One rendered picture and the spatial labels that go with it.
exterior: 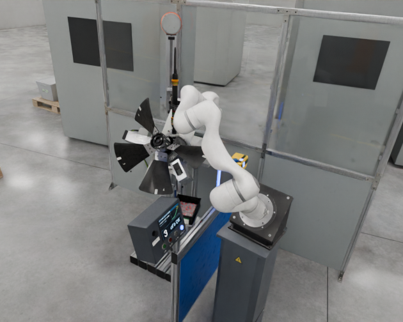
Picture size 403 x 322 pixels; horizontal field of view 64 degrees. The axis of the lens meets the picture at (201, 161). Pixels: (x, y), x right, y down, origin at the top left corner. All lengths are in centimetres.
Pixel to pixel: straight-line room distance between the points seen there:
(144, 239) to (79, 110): 362
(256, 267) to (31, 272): 195
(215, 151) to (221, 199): 21
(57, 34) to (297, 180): 348
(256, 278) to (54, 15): 391
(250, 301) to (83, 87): 355
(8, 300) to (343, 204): 265
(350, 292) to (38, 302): 246
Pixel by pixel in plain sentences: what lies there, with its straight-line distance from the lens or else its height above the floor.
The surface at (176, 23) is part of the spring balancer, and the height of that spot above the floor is 188.
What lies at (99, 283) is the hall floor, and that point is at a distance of 288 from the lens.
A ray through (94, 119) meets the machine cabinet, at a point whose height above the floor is 43.
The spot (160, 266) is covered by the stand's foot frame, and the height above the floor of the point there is 8.
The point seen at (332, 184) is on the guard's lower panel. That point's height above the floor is 86.
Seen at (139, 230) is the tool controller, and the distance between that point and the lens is 141.
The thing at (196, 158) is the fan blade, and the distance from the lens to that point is 204.
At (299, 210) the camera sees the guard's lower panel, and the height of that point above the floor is 52.
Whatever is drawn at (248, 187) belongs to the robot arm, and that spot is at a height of 139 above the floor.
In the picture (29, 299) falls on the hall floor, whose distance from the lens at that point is 293.
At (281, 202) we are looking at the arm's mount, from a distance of 179.
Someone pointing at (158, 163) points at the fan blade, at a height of 108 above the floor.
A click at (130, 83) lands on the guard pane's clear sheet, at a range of 320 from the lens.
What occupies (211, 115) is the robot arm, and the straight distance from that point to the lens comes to 144.
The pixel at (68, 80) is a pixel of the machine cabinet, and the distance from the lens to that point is 480.
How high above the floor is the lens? 215
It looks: 29 degrees down
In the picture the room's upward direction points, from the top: 4 degrees clockwise
